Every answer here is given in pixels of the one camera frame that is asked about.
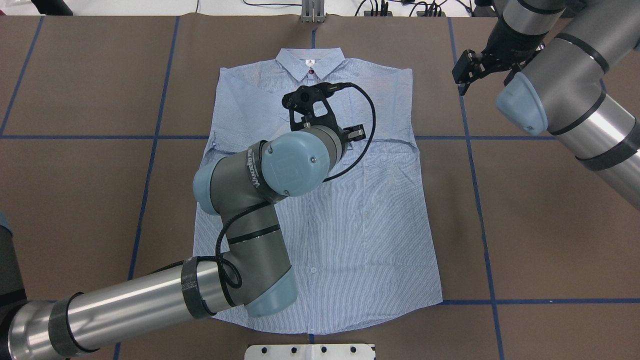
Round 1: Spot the grey aluminium frame post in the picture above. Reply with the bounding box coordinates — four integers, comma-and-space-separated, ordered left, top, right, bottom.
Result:
301, 0, 326, 23

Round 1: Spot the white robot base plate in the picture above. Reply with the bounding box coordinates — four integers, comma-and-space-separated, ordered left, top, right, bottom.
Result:
244, 343, 377, 360

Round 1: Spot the black left camera cable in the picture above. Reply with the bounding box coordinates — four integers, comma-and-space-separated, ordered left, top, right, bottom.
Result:
322, 82, 377, 183

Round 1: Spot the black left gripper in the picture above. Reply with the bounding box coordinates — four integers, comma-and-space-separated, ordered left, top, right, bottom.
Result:
339, 124, 367, 151

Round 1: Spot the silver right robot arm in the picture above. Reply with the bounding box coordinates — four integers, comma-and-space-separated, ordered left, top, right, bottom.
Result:
452, 0, 640, 208

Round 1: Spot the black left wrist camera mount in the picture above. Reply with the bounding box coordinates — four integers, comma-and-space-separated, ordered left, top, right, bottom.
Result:
281, 82, 341, 133

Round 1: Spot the black cable bundle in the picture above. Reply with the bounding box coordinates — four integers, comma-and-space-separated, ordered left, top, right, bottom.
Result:
243, 0, 474, 18

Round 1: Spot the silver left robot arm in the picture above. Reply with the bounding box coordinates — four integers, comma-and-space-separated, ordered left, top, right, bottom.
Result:
1, 123, 374, 360

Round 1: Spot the blue striped button shirt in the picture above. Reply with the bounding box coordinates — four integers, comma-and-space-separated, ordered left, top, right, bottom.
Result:
201, 48, 443, 335

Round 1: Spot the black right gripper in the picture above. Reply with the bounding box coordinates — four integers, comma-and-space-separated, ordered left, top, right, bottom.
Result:
452, 44, 538, 97

